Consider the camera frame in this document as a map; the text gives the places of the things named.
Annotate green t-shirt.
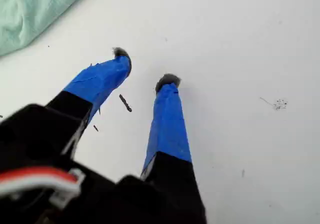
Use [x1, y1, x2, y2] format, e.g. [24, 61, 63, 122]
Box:
[0, 0, 95, 57]

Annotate red white servo wire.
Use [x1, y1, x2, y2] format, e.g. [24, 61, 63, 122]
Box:
[0, 165, 85, 205]

